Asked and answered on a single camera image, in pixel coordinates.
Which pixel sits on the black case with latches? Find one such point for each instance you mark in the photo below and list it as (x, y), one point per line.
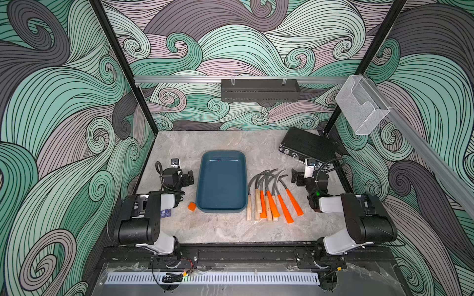
(302, 145)

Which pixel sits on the clear plastic wall bin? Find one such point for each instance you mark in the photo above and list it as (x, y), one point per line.
(362, 104)

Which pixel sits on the blue card pack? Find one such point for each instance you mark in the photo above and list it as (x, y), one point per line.
(166, 213)

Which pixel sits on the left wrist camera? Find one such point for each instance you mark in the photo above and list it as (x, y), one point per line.
(175, 163)

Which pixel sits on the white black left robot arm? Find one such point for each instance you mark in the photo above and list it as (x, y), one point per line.
(139, 217)

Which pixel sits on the teal plastic storage tray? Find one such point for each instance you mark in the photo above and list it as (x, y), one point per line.
(222, 182)

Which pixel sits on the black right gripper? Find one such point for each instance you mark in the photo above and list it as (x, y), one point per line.
(300, 178)

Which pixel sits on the black perforated wall shelf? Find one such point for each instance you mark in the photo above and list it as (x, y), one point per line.
(265, 92)

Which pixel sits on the white slotted cable duct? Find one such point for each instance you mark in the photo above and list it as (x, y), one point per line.
(222, 278)

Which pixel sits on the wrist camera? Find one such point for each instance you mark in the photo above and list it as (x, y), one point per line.
(309, 169)
(175, 163)

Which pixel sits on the orange handle sickle long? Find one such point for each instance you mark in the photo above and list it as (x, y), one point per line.
(282, 204)

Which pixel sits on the small orange block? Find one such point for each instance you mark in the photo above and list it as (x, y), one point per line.
(192, 206)

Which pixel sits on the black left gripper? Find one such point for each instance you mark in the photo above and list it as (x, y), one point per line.
(187, 178)

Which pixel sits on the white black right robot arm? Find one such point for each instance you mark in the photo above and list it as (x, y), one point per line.
(366, 221)

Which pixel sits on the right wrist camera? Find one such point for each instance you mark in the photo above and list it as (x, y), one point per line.
(309, 169)

